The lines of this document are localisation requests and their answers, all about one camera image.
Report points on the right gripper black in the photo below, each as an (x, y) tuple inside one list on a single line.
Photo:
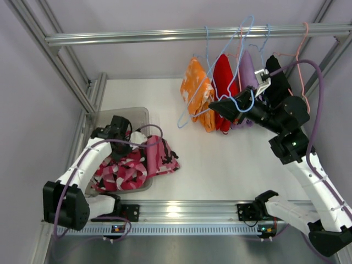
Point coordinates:
[(243, 102)]

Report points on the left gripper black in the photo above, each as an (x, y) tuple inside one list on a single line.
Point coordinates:
[(119, 152)]

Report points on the pink camouflage trousers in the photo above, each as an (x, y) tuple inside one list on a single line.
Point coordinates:
[(141, 164)]

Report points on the light blue wire hanger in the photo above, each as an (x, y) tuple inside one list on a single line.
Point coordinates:
[(232, 89)]

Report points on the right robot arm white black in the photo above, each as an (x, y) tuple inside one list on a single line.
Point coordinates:
[(328, 227)]

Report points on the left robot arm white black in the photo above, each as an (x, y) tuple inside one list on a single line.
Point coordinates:
[(64, 201)]

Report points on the red trousers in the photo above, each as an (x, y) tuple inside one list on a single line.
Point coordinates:
[(223, 75)]

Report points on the lilac trousers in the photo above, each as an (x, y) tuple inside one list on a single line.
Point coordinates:
[(247, 79)]

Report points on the orange white trousers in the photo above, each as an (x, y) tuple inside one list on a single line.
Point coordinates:
[(197, 93)]

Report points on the pink hanger under red trousers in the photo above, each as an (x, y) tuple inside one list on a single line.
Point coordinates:
[(237, 57)]

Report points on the blue hanger under lilac trousers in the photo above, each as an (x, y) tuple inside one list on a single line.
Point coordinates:
[(261, 49)]

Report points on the clear plastic bin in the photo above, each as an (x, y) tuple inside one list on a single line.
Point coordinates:
[(138, 116)]

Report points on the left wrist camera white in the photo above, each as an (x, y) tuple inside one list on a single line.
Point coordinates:
[(137, 138)]

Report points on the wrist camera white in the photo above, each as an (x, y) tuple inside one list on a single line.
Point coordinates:
[(137, 138), (264, 81)]

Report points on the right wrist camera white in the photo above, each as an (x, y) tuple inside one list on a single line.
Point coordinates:
[(264, 81)]

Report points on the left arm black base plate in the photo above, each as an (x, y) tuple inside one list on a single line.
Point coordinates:
[(129, 212)]

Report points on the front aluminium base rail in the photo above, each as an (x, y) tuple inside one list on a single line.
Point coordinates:
[(187, 210)]

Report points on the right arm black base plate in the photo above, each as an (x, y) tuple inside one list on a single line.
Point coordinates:
[(247, 212)]

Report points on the right aluminium frame post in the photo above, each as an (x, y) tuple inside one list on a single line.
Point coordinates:
[(326, 51)]

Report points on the aluminium frame post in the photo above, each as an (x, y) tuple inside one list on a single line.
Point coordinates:
[(326, 51), (75, 78)]

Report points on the aluminium hanging rail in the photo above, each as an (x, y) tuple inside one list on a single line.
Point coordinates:
[(225, 33)]

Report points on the grey slotted cable duct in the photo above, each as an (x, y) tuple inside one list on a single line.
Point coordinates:
[(167, 229)]

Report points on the left aluminium frame post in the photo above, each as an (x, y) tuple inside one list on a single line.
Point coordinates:
[(75, 78)]

